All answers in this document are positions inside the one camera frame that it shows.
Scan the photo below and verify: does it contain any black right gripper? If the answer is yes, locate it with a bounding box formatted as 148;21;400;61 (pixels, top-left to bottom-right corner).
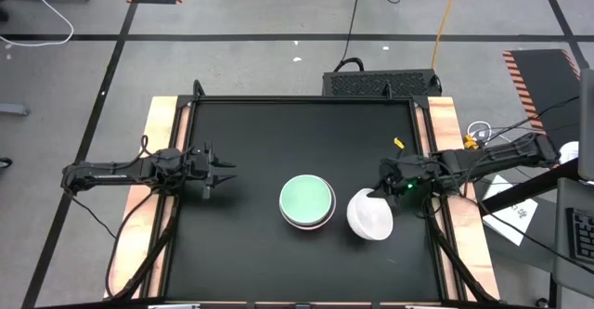
368;153;441;211

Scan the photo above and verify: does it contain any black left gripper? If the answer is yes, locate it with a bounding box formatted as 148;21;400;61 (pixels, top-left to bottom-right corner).
187;141;239;201

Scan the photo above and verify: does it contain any large white ribbed bowl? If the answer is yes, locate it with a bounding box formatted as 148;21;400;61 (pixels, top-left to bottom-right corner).
345;187;395;242

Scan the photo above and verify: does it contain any mint green bowl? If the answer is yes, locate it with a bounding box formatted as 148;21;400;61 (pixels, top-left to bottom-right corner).
280;174;334;227

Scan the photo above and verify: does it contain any cream bowl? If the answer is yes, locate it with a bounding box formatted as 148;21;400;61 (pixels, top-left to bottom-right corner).
278;174;337;230

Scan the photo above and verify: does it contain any wooden side board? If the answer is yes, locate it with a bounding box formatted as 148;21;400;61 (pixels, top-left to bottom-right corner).
414;96;502;302
103;96;192;301

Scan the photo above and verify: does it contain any black computer case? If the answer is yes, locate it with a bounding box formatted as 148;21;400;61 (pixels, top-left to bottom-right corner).
321;68;443;98

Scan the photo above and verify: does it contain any white printed paper sheet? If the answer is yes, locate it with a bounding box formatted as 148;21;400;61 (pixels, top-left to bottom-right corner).
482;174;540;248

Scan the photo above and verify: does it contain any white round object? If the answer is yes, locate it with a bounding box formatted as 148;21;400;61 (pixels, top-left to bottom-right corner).
557;140;581;166

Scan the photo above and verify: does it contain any black keyboard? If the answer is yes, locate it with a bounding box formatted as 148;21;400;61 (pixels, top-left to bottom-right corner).
564;206;594;266

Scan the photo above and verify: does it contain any grey desk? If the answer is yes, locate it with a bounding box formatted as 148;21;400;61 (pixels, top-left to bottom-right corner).
550;176;594;301

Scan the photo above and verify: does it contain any grey monitor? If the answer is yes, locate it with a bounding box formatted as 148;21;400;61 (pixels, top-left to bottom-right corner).
577;67;594;183

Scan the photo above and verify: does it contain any black braided cable sleeve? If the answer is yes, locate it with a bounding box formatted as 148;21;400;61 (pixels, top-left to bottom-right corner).
422;196;498;303
103;191;181;302

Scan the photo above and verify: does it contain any black table border frame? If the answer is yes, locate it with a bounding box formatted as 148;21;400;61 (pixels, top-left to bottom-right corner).
164;79;449;303

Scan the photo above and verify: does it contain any coiled white cable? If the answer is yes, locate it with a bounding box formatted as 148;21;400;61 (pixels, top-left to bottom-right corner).
465;120;494;144

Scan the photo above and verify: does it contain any black power cable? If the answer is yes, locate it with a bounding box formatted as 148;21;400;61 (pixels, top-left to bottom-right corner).
333;0;367;73

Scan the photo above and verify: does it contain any long yellow cable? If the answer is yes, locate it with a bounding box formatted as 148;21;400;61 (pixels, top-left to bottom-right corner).
431;0;465;71

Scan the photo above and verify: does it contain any white floor cable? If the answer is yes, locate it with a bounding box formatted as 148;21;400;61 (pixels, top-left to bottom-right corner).
0;0;76;48

